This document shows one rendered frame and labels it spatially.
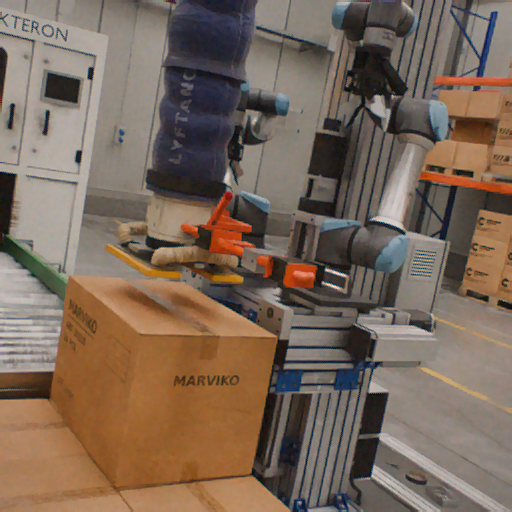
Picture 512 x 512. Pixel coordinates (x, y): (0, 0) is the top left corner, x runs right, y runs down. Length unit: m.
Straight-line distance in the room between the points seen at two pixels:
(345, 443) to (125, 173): 9.62
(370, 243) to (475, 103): 8.78
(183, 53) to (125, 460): 1.05
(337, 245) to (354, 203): 0.28
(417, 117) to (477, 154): 8.39
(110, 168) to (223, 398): 10.04
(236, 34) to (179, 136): 0.30
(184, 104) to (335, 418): 1.24
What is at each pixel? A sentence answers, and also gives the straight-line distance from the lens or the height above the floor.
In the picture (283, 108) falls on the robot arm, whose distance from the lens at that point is 2.49.
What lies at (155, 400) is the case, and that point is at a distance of 1.84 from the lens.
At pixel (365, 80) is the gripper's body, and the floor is 1.64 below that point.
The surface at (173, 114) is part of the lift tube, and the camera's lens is 1.96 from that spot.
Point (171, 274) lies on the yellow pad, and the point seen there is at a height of 1.06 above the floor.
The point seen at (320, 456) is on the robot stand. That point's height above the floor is 0.42.
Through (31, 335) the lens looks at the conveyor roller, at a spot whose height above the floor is 0.54.
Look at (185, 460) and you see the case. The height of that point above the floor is 0.60.
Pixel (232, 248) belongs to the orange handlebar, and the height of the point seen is 1.18.
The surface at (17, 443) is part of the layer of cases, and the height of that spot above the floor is 0.54.
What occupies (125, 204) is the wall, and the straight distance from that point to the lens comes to 11.84.
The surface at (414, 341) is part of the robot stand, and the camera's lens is 2.26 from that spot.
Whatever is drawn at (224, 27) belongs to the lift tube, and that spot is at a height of 1.72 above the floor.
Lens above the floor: 1.41
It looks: 8 degrees down
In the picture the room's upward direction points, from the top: 11 degrees clockwise
